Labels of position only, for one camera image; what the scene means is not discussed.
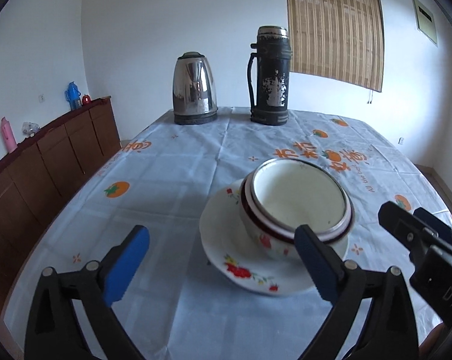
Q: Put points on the black thermos flask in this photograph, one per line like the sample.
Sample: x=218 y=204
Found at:
x=271 y=78

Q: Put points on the light blue printed tablecloth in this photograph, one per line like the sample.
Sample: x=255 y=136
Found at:
x=166 y=180

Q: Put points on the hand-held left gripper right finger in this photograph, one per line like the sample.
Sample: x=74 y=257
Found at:
x=318 y=266

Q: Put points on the bamboo window blind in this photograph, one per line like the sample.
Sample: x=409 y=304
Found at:
x=334 y=30

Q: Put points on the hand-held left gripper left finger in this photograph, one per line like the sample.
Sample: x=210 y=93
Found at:
x=126 y=266

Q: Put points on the small red jar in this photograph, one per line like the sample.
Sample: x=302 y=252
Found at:
x=86 y=99

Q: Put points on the white wall panel box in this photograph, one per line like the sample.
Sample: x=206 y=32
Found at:
x=425 y=20

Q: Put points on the white red-flower plate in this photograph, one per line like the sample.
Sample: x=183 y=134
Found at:
x=222 y=232

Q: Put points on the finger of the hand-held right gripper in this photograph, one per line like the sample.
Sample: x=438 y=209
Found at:
x=402 y=227
x=434 y=223

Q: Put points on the stainless steel bowl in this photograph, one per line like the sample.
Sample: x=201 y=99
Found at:
x=259 y=243

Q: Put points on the brown wooden sideboard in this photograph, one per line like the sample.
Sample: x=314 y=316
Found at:
x=42 y=172

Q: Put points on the stainless steel electric kettle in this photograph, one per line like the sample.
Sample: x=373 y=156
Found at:
x=194 y=90

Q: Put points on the blue thermos jug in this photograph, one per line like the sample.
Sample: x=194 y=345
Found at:
x=72 y=95

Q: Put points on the white enamel bowl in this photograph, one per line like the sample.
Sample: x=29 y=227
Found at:
x=297 y=195

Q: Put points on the pink flask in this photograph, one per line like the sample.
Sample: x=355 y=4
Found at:
x=9 y=137

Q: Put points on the clear plastic bag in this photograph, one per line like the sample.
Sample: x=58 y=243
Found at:
x=30 y=128

